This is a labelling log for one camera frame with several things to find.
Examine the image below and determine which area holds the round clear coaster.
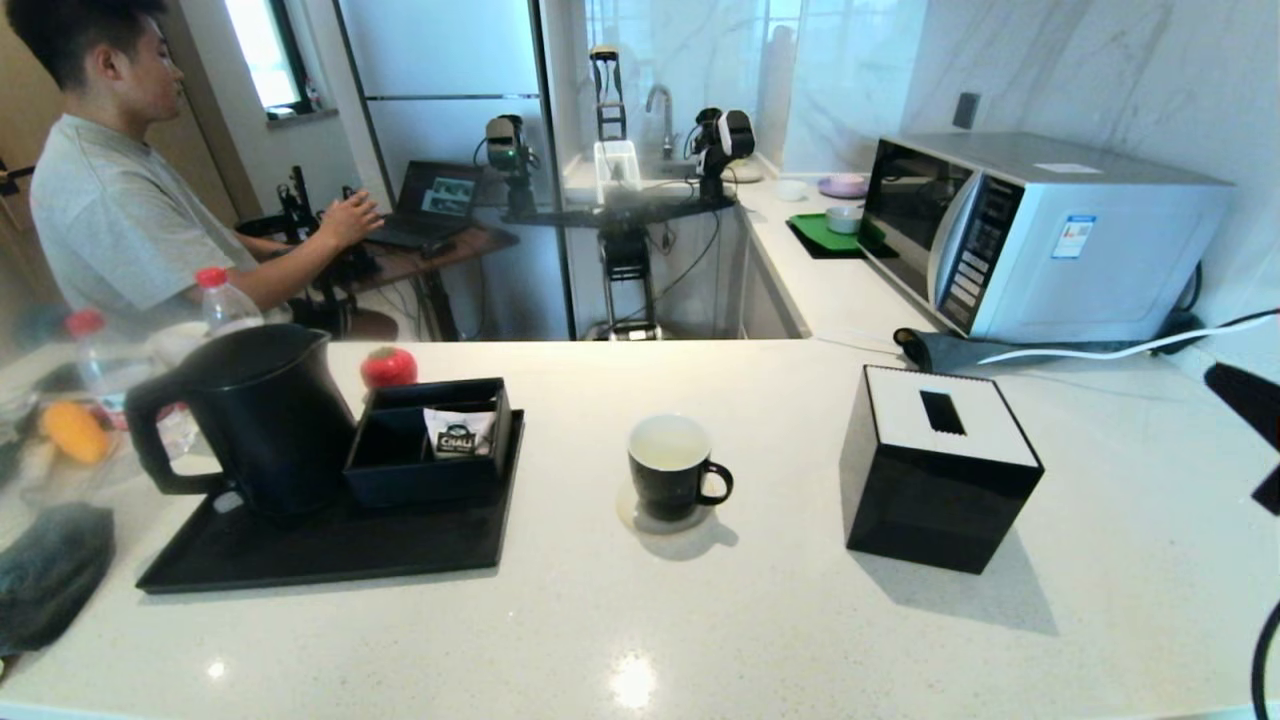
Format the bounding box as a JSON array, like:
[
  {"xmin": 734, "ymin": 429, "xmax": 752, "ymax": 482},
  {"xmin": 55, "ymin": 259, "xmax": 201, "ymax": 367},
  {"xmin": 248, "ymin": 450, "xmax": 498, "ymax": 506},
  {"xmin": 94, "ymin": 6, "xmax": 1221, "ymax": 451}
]
[{"xmin": 616, "ymin": 483, "xmax": 717, "ymax": 535}]

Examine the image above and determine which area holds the chrome faucet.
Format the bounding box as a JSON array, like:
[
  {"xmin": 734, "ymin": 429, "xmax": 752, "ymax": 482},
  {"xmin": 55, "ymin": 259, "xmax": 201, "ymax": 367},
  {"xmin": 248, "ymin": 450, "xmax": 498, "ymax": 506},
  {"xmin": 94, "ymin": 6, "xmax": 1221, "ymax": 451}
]
[{"xmin": 645, "ymin": 85, "xmax": 676, "ymax": 161}]

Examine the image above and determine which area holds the black compartment organizer box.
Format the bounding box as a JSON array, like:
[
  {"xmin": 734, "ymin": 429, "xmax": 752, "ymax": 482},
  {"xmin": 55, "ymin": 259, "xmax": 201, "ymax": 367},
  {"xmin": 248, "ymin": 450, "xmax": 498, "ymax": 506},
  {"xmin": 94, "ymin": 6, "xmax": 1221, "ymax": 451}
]
[{"xmin": 342, "ymin": 377, "xmax": 513, "ymax": 511}]

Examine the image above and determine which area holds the clear water bottle red cap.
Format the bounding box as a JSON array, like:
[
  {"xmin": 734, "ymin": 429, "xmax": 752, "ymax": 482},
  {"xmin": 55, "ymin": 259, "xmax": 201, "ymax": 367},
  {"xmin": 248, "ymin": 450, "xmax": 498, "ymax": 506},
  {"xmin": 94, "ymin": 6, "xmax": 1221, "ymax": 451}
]
[{"xmin": 195, "ymin": 267, "xmax": 267, "ymax": 337}]

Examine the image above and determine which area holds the black mug white inside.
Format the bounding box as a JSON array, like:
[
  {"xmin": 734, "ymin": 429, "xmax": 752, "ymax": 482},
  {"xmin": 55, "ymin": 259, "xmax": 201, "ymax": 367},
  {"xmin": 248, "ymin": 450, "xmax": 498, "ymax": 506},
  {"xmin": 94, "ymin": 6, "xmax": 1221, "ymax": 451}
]
[{"xmin": 627, "ymin": 414, "xmax": 734, "ymax": 523}]

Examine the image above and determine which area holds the black tissue box white lid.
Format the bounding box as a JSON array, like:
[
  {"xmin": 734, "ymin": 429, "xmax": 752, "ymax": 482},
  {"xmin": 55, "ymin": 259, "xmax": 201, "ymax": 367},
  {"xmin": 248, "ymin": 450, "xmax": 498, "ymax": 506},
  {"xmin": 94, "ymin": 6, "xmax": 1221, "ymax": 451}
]
[{"xmin": 838, "ymin": 365, "xmax": 1045, "ymax": 575}]

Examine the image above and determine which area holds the red strawberry toy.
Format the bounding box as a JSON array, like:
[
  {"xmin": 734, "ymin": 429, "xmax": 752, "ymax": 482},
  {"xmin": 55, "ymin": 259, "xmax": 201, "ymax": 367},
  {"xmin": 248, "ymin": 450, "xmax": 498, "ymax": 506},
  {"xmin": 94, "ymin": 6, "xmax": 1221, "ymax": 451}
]
[{"xmin": 360, "ymin": 346, "xmax": 419, "ymax": 390}]

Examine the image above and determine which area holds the black rectangular serving tray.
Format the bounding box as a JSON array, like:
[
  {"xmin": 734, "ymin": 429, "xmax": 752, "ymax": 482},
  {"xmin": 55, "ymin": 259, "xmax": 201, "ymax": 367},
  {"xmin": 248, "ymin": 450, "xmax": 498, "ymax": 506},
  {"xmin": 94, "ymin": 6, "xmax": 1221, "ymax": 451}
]
[{"xmin": 135, "ymin": 408, "xmax": 525, "ymax": 596}]

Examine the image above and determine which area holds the person in grey shirt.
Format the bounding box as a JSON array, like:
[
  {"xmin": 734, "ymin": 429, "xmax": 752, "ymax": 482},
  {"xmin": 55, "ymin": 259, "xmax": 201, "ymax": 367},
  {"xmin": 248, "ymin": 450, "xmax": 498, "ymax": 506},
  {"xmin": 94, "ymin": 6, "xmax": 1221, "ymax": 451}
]
[{"xmin": 5, "ymin": 0, "xmax": 386, "ymax": 336}]

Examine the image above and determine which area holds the grey refrigerator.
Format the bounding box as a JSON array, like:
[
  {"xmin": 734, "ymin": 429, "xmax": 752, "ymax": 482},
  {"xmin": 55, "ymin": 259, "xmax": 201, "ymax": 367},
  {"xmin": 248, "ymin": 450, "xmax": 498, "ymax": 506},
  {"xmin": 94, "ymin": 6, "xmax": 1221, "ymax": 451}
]
[{"xmin": 335, "ymin": 0, "xmax": 573, "ymax": 341}]

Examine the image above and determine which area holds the orange fruit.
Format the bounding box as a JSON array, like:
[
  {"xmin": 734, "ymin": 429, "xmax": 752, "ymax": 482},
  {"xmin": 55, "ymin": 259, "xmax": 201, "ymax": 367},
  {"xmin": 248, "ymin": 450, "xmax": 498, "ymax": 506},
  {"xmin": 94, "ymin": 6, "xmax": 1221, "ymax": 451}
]
[{"xmin": 40, "ymin": 400, "xmax": 109, "ymax": 464}]

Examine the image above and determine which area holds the brown wooden desk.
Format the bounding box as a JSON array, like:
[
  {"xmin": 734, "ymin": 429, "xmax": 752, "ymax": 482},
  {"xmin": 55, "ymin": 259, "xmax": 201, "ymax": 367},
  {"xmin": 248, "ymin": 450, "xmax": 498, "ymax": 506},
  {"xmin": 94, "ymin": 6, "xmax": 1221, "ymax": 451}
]
[{"xmin": 330, "ymin": 225, "xmax": 519, "ymax": 341}]

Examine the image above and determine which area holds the window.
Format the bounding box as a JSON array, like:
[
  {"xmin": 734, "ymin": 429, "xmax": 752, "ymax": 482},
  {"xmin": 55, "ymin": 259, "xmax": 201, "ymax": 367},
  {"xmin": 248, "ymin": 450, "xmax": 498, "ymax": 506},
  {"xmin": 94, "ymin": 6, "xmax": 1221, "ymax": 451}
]
[{"xmin": 222, "ymin": 0, "xmax": 311, "ymax": 119}]

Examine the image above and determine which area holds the black camera unit green light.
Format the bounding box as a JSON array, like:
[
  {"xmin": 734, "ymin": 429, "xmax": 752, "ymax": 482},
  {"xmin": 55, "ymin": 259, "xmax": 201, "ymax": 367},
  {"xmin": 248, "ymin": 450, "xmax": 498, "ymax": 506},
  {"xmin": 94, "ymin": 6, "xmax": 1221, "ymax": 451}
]
[{"xmin": 473, "ymin": 115, "xmax": 541, "ymax": 221}]

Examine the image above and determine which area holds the white power cable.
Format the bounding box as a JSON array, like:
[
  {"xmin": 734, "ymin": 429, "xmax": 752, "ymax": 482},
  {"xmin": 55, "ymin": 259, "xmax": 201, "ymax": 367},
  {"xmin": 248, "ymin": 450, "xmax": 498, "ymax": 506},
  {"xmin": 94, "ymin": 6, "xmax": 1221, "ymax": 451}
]
[{"xmin": 975, "ymin": 310, "xmax": 1280, "ymax": 366}]

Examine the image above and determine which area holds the green mat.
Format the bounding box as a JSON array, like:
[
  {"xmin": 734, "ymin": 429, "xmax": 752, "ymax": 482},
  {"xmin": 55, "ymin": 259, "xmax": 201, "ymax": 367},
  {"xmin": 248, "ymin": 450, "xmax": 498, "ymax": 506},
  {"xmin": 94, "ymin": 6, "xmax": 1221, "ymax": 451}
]
[{"xmin": 785, "ymin": 213, "xmax": 898, "ymax": 261}]

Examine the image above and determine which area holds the black jointed arm behind glass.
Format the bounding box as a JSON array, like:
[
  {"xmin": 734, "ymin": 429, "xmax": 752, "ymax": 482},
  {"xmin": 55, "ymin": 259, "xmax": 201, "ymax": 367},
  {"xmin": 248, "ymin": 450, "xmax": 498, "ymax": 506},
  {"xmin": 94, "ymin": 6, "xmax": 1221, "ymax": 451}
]
[{"xmin": 685, "ymin": 107, "xmax": 756, "ymax": 206}]

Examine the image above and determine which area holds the black stand with crossbar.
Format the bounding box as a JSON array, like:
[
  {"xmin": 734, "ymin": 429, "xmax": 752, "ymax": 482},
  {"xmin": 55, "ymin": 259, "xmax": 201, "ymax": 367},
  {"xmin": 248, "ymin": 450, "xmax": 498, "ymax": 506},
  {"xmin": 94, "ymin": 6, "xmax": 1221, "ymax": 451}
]
[{"xmin": 500, "ymin": 192, "xmax": 739, "ymax": 341}]

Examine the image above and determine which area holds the dark fabric bag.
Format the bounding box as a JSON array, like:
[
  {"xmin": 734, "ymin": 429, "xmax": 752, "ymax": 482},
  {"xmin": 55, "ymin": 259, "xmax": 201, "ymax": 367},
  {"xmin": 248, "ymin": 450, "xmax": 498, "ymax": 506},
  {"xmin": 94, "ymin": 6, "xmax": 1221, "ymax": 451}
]
[{"xmin": 0, "ymin": 503, "xmax": 117, "ymax": 656}]

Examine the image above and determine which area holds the tall black rack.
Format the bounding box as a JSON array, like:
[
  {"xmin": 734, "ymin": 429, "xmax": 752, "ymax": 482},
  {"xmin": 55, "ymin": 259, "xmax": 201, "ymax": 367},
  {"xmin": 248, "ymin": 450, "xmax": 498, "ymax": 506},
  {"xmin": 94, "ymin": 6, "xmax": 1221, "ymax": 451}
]
[{"xmin": 588, "ymin": 45, "xmax": 629, "ymax": 143}]

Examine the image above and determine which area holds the black electric kettle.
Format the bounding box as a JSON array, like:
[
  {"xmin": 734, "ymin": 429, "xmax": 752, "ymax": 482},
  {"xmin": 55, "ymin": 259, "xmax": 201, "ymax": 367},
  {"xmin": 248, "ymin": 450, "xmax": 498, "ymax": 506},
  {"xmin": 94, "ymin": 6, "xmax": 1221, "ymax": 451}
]
[{"xmin": 125, "ymin": 324, "xmax": 359, "ymax": 523}]

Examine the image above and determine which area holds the silver microwave oven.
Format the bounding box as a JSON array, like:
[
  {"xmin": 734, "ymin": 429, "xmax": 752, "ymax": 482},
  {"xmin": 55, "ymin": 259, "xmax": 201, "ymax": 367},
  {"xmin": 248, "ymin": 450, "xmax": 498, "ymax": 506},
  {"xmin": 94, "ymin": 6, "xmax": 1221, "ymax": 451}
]
[{"xmin": 860, "ymin": 131, "xmax": 1234, "ymax": 345}]

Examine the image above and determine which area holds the black power cable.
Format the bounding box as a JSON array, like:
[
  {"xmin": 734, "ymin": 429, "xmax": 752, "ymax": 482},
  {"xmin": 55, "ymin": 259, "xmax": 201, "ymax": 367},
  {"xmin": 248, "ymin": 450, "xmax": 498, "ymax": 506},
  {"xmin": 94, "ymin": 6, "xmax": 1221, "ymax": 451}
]
[{"xmin": 1150, "ymin": 262, "xmax": 1280, "ymax": 346}]

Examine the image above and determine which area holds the white tea bag sachet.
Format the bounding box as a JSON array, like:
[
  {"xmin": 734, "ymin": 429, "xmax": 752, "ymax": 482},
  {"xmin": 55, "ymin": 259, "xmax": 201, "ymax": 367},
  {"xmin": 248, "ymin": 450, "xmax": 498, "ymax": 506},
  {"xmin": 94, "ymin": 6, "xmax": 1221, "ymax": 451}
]
[{"xmin": 423, "ymin": 407, "xmax": 498, "ymax": 460}]

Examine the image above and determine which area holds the black laptop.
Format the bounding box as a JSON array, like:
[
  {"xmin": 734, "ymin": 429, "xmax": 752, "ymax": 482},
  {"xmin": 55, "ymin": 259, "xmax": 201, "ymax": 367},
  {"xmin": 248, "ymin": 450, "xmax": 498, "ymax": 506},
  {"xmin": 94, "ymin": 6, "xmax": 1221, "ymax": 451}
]
[{"xmin": 362, "ymin": 162, "xmax": 483, "ymax": 251}]

